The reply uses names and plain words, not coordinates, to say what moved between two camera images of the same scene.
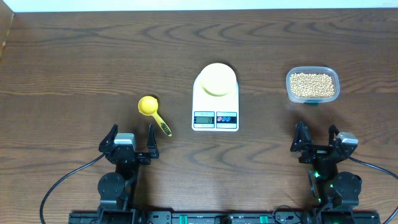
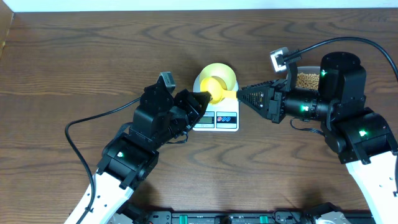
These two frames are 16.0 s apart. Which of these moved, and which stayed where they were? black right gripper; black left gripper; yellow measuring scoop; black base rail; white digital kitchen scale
Moved: yellow measuring scoop; black left gripper; black right gripper
Stayed: black base rail; white digital kitchen scale
